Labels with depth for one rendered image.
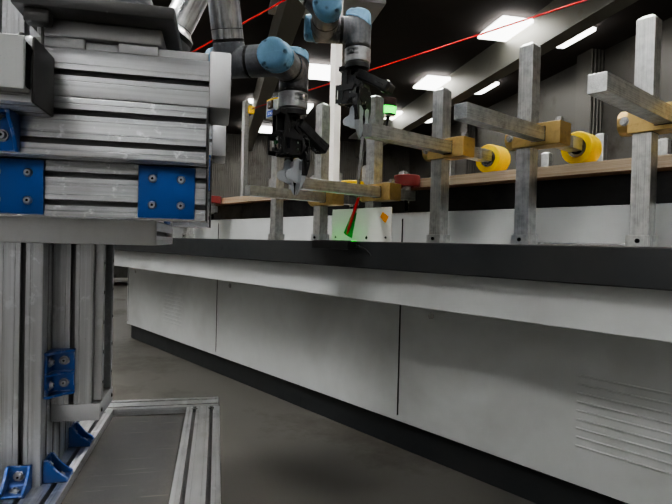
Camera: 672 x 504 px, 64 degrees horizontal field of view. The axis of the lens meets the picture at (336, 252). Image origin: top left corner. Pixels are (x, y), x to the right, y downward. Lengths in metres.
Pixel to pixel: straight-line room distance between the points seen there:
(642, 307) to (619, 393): 0.32
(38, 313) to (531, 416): 1.21
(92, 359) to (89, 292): 0.13
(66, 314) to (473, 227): 1.09
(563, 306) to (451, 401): 0.59
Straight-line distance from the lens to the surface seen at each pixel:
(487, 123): 1.10
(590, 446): 1.53
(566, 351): 1.51
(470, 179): 1.58
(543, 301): 1.29
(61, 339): 1.18
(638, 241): 1.18
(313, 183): 1.41
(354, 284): 1.68
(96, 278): 1.17
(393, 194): 1.56
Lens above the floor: 0.69
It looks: 1 degrees down
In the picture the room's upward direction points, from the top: 1 degrees clockwise
